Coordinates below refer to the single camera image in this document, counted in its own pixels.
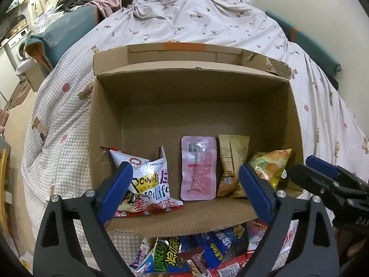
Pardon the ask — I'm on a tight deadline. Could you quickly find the checked bed quilt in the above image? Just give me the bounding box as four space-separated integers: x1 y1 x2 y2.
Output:
21 0 368 233

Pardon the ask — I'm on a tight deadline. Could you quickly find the beige brown snack pouch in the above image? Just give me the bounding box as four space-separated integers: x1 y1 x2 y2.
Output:
217 134 250 197

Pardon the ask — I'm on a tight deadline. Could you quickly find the person's right hand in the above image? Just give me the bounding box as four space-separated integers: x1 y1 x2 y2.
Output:
333 227 368 267

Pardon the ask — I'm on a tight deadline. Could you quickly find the large red snack bag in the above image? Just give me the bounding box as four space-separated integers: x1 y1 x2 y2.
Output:
211 257 248 277

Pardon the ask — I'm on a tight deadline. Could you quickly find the blue yellow snack packet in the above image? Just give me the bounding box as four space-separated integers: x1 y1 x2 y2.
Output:
194 224 246 269

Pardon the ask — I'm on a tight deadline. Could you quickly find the yellow snack bag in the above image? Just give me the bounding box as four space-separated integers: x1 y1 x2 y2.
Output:
230 148 293 199

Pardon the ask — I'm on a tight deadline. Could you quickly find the brown cardboard box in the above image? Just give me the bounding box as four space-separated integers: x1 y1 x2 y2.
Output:
88 41 305 238

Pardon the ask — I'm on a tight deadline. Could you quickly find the teal bed side cushion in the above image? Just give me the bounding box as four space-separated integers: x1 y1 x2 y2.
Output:
265 11 342 78

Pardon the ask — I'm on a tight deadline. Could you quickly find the white washing machine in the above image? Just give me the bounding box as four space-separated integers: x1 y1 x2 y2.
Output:
4 27 28 70

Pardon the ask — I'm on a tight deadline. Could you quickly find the pink sachet snack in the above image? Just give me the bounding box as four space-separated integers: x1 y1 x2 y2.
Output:
181 136 217 201

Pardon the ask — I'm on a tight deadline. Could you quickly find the white red Oishi shrimp bag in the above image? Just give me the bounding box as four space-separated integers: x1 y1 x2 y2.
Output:
245 218 297 265

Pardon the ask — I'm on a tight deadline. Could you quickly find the red white chocolate bar packet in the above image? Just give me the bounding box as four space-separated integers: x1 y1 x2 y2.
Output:
178 247 212 277

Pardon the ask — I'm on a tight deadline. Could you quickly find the white Power Life snack bag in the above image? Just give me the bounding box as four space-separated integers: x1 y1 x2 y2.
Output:
110 147 184 218

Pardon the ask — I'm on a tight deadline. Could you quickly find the blue Lonely God chips bag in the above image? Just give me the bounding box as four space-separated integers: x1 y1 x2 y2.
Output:
136 236 193 274

